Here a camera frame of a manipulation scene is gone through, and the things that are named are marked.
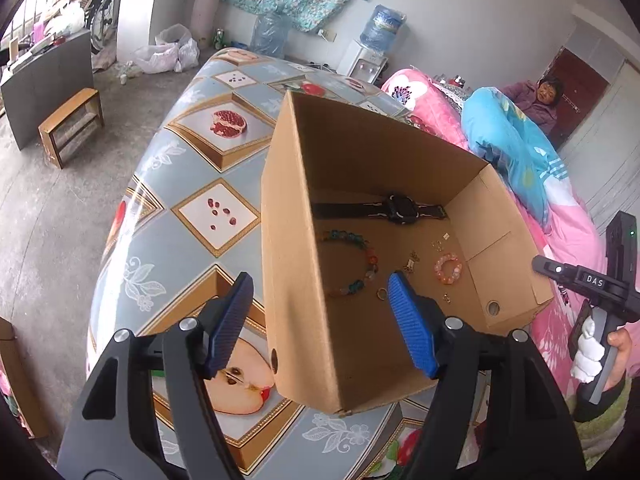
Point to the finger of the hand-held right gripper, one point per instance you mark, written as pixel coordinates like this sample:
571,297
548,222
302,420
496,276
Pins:
550,266

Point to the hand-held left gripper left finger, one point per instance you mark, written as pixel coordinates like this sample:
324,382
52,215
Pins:
230,320

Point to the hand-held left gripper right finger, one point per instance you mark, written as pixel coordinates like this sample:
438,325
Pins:
410,320

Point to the gold butterfly charm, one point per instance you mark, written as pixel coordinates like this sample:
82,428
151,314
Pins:
409,266

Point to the brown cardboard box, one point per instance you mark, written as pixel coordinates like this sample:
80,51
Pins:
295,260

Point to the person's right hand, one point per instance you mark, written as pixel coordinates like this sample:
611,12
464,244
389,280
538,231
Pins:
620,355

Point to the pink floral quilt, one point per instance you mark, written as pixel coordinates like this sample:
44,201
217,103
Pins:
570,220

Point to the white panelled wardrobe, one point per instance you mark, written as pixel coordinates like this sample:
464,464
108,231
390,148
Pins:
615,150

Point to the black wrist watch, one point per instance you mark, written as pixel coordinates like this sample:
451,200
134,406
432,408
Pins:
400,208

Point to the blue printed quilt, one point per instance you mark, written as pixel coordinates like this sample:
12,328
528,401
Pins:
505,135

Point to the dark red door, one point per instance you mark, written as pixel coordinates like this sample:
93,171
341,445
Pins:
585,90

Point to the brown cardboard sheet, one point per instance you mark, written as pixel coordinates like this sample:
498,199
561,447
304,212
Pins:
20,385

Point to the white water dispenser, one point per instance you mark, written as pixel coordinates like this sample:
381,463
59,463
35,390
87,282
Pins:
357,65

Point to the wooden stool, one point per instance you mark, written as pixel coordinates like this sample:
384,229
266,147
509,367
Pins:
70,102

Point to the white plastic bags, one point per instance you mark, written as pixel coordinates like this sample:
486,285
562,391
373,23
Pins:
165,50

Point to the green drink can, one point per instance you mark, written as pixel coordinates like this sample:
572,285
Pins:
220,39

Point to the empty clear water jug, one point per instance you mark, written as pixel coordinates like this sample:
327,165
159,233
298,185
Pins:
270,35

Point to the blue water jug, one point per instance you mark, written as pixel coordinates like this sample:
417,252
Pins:
382,27

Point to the grey cabinet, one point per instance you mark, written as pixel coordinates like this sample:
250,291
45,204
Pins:
45,75

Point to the pale rolled mat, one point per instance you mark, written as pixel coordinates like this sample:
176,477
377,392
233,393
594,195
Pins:
210,0

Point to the wheelchair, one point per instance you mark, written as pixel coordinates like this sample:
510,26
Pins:
102,15

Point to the metal window railing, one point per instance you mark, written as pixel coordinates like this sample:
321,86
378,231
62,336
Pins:
30,10

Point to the wall socket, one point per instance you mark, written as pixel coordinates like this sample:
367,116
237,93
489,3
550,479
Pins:
327,35

